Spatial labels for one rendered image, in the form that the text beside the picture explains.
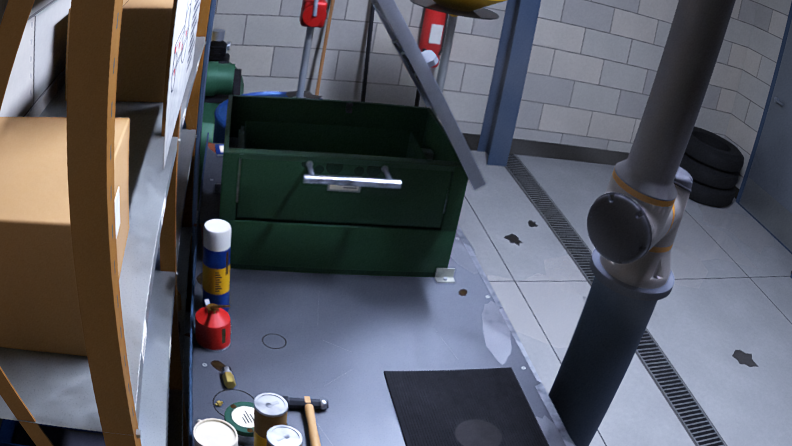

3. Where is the green service cabinet body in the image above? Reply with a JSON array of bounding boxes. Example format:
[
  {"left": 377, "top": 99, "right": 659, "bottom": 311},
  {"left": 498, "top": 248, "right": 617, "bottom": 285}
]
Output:
[{"left": 219, "top": 95, "right": 470, "bottom": 278}]

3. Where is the green cabinet drawer front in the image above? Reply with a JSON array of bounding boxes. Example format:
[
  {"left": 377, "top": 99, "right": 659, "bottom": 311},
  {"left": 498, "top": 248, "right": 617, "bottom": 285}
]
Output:
[{"left": 234, "top": 153, "right": 457, "bottom": 231}]

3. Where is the yellow round lamp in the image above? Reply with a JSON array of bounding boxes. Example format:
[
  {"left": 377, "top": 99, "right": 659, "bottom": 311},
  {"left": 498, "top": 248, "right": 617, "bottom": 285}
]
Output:
[{"left": 410, "top": 0, "right": 509, "bottom": 20}]

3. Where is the green round tin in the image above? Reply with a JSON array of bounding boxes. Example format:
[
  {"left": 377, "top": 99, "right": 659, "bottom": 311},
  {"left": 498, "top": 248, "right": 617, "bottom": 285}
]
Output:
[{"left": 223, "top": 401, "right": 257, "bottom": 438}]

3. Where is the grey slanted metal bar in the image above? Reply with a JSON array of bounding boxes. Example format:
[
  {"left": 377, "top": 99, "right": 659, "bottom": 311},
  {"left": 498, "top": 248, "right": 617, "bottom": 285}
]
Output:
[{"left": 371, "top": 0, "right": 488, "bottom": 191}]

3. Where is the blue steel column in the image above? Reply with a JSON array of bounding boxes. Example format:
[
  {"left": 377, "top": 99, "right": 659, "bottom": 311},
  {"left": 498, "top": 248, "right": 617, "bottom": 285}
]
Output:
[{"left": 476, "top": 0, "right": 543, "bottom": 167}]

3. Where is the blue yellow spray can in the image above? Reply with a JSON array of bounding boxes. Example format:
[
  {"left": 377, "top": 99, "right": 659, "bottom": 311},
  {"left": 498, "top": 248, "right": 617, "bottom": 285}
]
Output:
[{"left": 201, "top": 218, "right": 234, "bottom": 309}]

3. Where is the black ribbed rubber mat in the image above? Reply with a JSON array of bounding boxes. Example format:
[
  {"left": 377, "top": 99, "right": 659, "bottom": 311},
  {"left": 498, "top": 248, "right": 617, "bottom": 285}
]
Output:
[{"left": 383, "top": 367, "right": 552, "bottom": 446}]

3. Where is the red fire extinguisher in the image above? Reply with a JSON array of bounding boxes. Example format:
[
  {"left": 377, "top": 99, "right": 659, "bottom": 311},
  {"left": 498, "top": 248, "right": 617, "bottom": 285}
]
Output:
[{"left": 417, "top": 6, "right": 449, "bottom": 58}]

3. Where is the red oil can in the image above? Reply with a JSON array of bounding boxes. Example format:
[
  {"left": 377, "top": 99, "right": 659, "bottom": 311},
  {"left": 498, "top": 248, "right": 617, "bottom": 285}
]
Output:
[{"left": 193, "top": 298, "right": 233, "bottom": 352}]

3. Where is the tall brown tin can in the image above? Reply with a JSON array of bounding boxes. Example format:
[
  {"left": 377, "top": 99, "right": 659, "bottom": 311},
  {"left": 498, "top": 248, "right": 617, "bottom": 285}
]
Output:
[{"left": 252, "top": 392, "right": 291, "bottom": 446}]

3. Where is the green cylinder tank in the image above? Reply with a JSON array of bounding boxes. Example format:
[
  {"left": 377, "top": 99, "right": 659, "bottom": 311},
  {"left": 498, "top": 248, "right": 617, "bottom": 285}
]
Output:
[{"left": 204, "top": 59, "right": 245, "bottom": 100}]

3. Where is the short brown tin can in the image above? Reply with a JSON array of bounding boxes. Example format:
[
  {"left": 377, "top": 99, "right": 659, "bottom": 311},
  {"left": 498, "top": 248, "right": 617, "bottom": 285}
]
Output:
[{"left": 265, "top": 423, "right": 305, "bottom": 446}]

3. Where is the white lidded tin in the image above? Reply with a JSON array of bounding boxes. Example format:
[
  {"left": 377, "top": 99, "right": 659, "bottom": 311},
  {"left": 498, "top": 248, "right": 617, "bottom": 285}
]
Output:
[{"left": 191, "top": 417, "right": 240, "bottom": 446}]

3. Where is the black floor drain grate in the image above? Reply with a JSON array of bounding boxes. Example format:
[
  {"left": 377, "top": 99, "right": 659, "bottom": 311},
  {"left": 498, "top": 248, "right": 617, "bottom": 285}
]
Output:
[{"left": 505, "top": 153, "right": 729, "bottom": 446}]

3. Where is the small cardboard box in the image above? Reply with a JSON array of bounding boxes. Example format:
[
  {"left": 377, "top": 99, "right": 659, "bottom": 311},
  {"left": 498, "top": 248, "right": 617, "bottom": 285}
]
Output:
[{"left": 116, "top": 0, "right": 178, "bottom": 104}]

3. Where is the orange steel shelf unit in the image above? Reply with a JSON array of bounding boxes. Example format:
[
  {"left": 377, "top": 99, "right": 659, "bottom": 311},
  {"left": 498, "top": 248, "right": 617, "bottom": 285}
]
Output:
[{"left": 0, "top": 0, "right": 213, "bottom": 446}]

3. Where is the black tyre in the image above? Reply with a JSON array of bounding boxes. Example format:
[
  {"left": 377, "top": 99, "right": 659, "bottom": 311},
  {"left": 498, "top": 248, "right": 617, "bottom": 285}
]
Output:
[
  {"left": 679, "top": 153, "right": 743, "bottom": 192},
  {"left": 684, "top": 126, "right": 746, "bottom": 176},
  {"left": 687, "top": 179, "right": 740, "bottom": 209}
]

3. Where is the large cardboard box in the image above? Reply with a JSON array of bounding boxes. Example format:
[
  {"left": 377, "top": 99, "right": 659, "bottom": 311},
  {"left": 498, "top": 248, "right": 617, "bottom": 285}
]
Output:
[{"left": 0, "top": 116, "right": 132, "bottom": 358}]

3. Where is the grey door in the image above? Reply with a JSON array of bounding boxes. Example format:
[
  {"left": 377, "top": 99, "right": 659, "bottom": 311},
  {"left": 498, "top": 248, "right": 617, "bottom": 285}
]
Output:
[{"left": 735, "top": 0, "right": 792, "bottom": 237}]

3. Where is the chrome bar handle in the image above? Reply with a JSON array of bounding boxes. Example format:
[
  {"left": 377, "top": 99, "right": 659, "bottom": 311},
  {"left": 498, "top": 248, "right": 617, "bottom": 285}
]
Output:
[{"left": 301, "top": 161, "right": 405, "bottom": 191}]

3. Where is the wooden handled hammer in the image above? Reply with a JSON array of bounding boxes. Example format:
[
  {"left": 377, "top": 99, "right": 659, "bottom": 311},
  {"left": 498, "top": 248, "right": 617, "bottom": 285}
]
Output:
[{"left": 283, "top": 395, "right": 330, "bottom": 446}]

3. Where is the red head grey post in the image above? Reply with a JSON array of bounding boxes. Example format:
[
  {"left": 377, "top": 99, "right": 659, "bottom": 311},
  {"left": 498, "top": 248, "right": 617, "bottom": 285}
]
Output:
[{"left": 295, "top": 0, "right": 330, "bottom": 99}]

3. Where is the white wall sign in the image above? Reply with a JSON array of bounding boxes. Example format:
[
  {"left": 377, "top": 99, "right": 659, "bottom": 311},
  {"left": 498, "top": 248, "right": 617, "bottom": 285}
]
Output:
[{"left": 163, "top": 0, "right": 204, "bottom": 166}]

